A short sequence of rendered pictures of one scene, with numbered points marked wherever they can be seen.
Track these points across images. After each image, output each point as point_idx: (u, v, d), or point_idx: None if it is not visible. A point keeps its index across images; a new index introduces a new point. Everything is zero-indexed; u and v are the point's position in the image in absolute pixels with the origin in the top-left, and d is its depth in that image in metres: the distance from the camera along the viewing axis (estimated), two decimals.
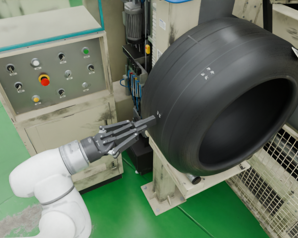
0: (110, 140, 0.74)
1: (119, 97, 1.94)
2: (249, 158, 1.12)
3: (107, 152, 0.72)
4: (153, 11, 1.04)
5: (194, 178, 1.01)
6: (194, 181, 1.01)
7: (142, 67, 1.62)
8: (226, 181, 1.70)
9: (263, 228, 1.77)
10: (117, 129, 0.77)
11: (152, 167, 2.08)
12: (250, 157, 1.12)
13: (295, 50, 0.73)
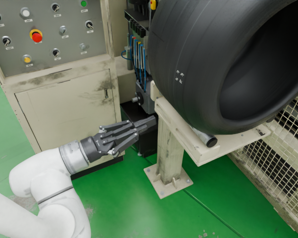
0: (110, 140, 0.74)
1: (120, 71, 1.79)
2: (275, 116, 0.97)
3: (107, 152, 0.72)
4: None
5: (206, 145, 0.88)
6: (209, 147, 0.88)
7: None
8: (237, 159, 1.55)
9: (277, 212, 1.62)
10: (117, 129, 0.77)
11: (155, 149, 1.93)
12: (274, 115, 0.96)
13: None
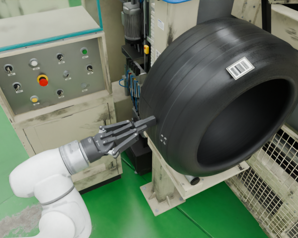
0: (110, 140, 0.74)
1: (118, 97, 1.93)
2: (251, 155, 1.11)
3: (107, 152, 0.72)
4: (152, 12, 1.04)
5: (190, 183, 1.02)
6: (192, 185, 1.02)
7: (141, 67, 1.61)
8: (225, 181, 1.70)
9: (262, 229, 1.77)
10: (117, 129, 0.77)
11: (151, 167, 2.07)
12: None
13: (231, 69, 0.65)
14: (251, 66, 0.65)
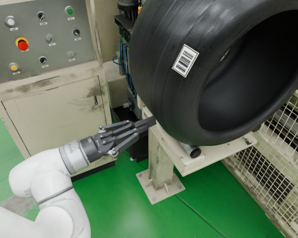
0: (110, 140, 0.73)
1: (112, 76, 1.78)
2: (253, 129, 0.95)
3: (107, 152, 0.72)
4: None
5: (200, 150, 0.88)
6: (200, 150, 0.87)
7: None
8: (228, 165, 1.55)
9: (268, 218, 1.62)
10: (117, 129, 0.77)
11: (147, 154, 1.92)
12: (253, 131, 0.96)
13: (177, 67, 0.56)
14: (195, 53, 0.53)
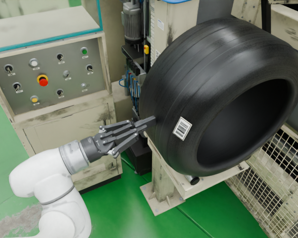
0: (110, 140, 0.74)
1: (118, 97, 1.93)
2: None
3: (107, 152, 0.72)
4: (152, 12, 1.04)
5: (196, 182, 1.04)
6: (197, 182, 1.03)
7: (141, 67, 1.62)
8: (225, 181, 1.70)
9: (262, 228, 1.77)
10: (117, 129, 0.77)
11: (151, 167, 2.07)
12: None
13: (176, 132, 0.72)
14: (189, 124, 0.69)
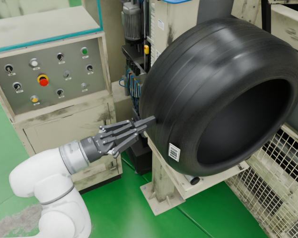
0: (110, 140, 0.74)
1: (118, 97, 1.94)
2: (244, 159, 1.11)
3: (107, 152, 0.72)
4: (152, 12, 1.04)
5: (199, 177, 1.02)
6: (198, 179, 1.01)
7: (141, 67, 1.62)
8: (225, 181, 1.70)
9: (262, 228, 1.77)
10: (117, 129, 0.77)
11: (151, 167, 2.08)
12: (245, 159, 1.11)
13: (170, 155, 0.79)
14: (178, 149, 0.75)
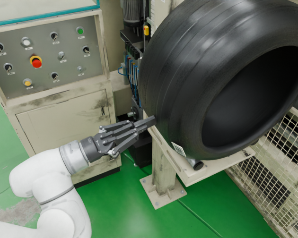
0: (110, 140, 0.74)
1: (117, 86, 1.86)
2: (254, 144, 1.05)
3: (107, 152, 0.72)
4: None
5: (197, 163, 0.93)
6: (197, 166, 0.93)
7: None
8: (228, 172, 1.62)
9: (267, 222, 1.69)
10: (117, 129, 0.77)
11: (151, 160, 2.00)
12: (256, 143, 1.05)
13: (178, 151, 0.80)
14: (180, 148, 0.75)
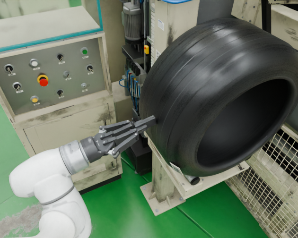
0: (110, 140, 0.74)
1: (118, 97, 1.94)
2: (247, 159, 1.12)
3: (107, 152, 0.72)
4: (152, 12, 1.04)
5: (194, 178, 1.01)
6: (193, 181, 1.00)
7: (141, 67, 1.62)
8: (225, 181, 1.70)
9: (262, 229, 1.77)
10: (117, 129, 0.77)
11: (151, 167, 2.07)
12: (249, 158, 1.12)
13: (175, 170, 0.87)
14: (177, 168, 0.82)
